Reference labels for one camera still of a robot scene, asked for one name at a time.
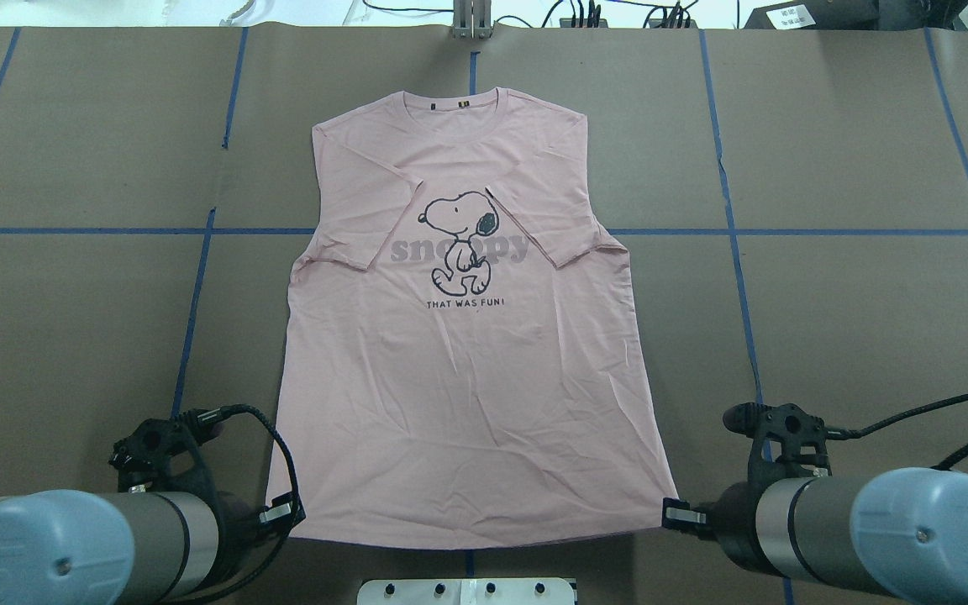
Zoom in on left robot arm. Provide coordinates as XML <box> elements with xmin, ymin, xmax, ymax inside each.
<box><xmin>0</xmin><ymin>405</ymin><xmax>306</xmax><ymax>604</ymax></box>

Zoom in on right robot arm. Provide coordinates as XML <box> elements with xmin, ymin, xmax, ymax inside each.
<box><xmin>661</xmin><ymin>402</ymin><xmax>968</xmax><ymax>604</ymax></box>

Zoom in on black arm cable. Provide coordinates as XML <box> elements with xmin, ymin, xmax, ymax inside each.
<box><xmin>723</xmin><ymin>384</ymin><xmax>968</xmax><ymax>471</ymax></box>
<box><xmin>173</xmin><ymin>403</ymin><xmax>307</xmax><ymax>602</ymax></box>

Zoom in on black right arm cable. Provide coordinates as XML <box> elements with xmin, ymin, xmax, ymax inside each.
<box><xmin>723</xmin><ymin>384</ymin><xmax>968</xmax><ymax>471</ymax></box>

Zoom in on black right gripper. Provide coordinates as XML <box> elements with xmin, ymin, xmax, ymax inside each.
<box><xmin>662</xmin><ymin>403</ymin><xmax>831</xmax><ymax>576</ymax></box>

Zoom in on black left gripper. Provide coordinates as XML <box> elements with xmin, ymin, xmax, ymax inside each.
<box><xmin>110</xmin><ymin>410</ymin><xmax>298</xmax><ymax>602</ymax></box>

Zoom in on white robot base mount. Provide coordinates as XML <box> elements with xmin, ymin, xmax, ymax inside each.
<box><xmin>355</xmin><ymin>576</ymin><xmax>579</xmax><ymax>604</ymax></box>

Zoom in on pink Snoopy t-shirt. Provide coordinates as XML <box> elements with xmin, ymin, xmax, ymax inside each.
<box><xmin>276</xmin><ymin>87</ymin><xmax>677</xmax><ymax>550</ymax></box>

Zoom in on black box with label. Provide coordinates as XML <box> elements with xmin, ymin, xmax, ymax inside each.
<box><xmin>741</xmin><ymin>1</ymin><xmax>880</xmax><ymax>30</ymax></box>

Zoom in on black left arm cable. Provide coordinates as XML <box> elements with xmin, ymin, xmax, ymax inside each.
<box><xmin>173</xmin><ymin>403</ymin><xmax>307</xmax><ymax>602</ymax></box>

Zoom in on aluminium frame post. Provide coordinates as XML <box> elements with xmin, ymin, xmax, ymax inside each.
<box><xmin>450</xmin><ymin>0</ymin><xmax>494</xmax><ymax>39</ymax></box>

